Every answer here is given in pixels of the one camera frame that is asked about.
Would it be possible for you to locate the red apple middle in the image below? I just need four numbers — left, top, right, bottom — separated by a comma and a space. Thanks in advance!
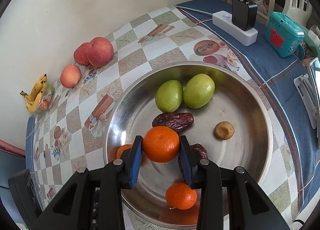
73, 42, 91, 66

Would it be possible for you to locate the dried red date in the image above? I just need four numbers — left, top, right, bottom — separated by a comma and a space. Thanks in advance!
152, 112, 194, 133
177, 143, 209, 183

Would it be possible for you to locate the yellow banana bunch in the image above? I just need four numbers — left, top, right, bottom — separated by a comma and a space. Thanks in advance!
20, 74, 47, 114

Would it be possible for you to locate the pale pink apple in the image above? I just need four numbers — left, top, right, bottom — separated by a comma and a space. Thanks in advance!
60, 64, 81, 88

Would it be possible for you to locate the mandarin orange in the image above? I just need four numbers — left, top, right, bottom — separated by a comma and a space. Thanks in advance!
165, 183, 197, 210
142, 126, 180, 163

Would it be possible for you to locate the white phone stand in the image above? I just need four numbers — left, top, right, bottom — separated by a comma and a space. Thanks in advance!
293, 74, 318, 129

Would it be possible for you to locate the smartphone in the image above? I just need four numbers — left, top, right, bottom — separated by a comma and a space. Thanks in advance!
308, 57, 320, 140

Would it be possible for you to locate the black charger plug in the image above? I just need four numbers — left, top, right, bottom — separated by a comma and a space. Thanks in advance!
232, 0, 258, 31

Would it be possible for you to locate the checkered patterned tablecloth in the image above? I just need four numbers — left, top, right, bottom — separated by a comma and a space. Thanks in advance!
32, 6, 319, 225

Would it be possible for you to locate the mint green toy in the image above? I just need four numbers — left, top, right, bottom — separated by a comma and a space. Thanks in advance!
299, 24, 320, 57

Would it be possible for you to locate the small mandarin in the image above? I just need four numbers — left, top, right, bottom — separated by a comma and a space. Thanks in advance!
116, 144, 132, 159

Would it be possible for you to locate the brown longan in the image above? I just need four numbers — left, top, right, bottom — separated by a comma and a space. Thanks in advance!
214, 121, 235, 140

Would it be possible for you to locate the teal toy box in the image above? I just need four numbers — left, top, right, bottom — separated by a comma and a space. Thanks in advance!
265, 11, 305, 58

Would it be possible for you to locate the green jujube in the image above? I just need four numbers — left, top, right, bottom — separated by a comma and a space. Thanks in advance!
155, 80, 183, 113
183, 74, 215, 109

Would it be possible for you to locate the white power strip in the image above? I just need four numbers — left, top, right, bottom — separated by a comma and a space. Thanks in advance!
212, 11, 258, 46

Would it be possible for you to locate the large steel basin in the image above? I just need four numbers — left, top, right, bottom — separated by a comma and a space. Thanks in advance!
105, 62, 273, 229

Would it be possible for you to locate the red apple right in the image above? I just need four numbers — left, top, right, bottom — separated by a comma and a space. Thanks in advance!
87, 37, 114, 67

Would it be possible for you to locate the clear fruit bag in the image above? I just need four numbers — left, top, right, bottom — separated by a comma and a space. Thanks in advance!
37, 84, 55, 113

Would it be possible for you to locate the red apple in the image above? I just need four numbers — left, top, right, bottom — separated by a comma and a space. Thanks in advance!
73, 42, 91, 66
87, 37, 114, 67

